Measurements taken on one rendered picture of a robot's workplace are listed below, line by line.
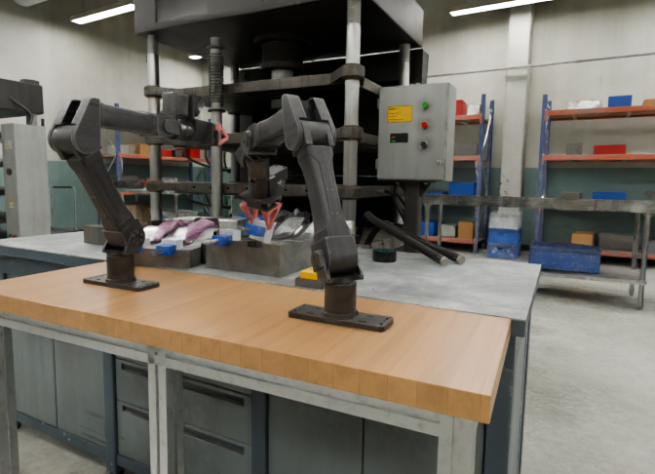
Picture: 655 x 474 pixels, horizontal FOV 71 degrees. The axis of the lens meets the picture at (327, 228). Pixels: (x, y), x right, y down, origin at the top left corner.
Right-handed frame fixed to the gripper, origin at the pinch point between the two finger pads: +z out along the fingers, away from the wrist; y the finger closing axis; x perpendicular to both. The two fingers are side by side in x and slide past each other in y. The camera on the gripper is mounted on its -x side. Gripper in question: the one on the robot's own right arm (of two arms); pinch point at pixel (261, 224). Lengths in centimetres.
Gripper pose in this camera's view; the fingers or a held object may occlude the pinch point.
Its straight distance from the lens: 129.7
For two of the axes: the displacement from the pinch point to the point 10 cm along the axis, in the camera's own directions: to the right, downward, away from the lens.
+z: -0.2, 8.8, 4.8
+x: -4.9, 4.1, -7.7
